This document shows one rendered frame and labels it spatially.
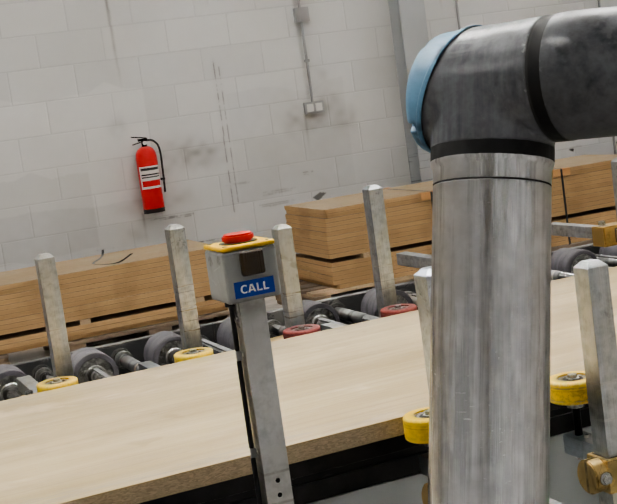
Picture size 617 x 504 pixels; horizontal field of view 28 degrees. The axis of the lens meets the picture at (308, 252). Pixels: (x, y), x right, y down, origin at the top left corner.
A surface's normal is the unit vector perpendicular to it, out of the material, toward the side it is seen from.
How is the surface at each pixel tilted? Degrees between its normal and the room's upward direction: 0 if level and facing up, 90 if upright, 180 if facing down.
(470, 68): 69
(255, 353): 90
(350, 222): 90
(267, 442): 90
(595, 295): 90
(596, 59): 76
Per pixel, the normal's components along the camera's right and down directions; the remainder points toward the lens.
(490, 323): -0.10, -0.09
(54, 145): 0.34, 0.07
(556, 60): -0.41, -0.05
